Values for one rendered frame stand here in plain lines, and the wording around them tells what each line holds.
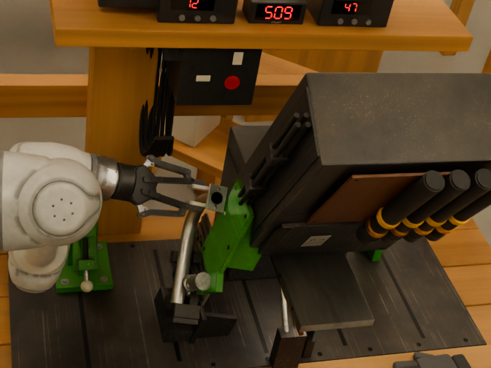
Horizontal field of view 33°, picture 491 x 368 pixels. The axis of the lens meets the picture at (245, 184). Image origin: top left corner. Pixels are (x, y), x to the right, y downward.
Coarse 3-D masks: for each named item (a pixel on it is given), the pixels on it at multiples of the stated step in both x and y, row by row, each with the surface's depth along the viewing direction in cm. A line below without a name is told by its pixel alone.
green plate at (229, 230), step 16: (224, 208) 178; (240, 208) 171; (224, 224) 177; (240, 224) 170; (208, 240) 183; (224, 240) 175; (240, 240) 171; (208, 256) 181; (224, 256) 174; (240, 256) 175; (256, 256) 177
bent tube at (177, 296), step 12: (216, 192) 178; (216, 204) 176; (192, 216) 187; (192, 228) 188; (180, 240) 188; (192, 240) 188; (180, 252) 187; (180, 264) 186; (180, 276) 185; (180, 288) 184; (180, 300) 184
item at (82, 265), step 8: (88, 232) 188; (72, 248) 190; (88, 248) 191; (96, 248) 192; (72, 256) 191; (80, 256) 190; (88, 256) 191; (96, 256) 191; (80, 264) 187; (88, 264) 188; (96, 264) 191
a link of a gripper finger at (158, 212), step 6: (150, 210) 171; (156, 210) 172; (162, 210) 172; (168, 210) 173; (174, 210) 173; (138, 216) 172; (144, 216) 170; (168, 216) 175; (174, 216) 174; (180, 216) 174
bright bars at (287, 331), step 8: (280, 288) 181; (280, 328) 180; (288, 328) 180; (280, 336) 178; (288, 336) 179; (296, 336) 179; (304, 336) 179; (280, 344) 179; (288, 344) 180; (296, 344) 180; (304, 344) 181; (272, 352) 184; (280, 352) 181; (288, 352) 182; (296, 352) 182; (272, 360) 184; (280, 360) 183; (288, 360) 184; (296, 360) 184
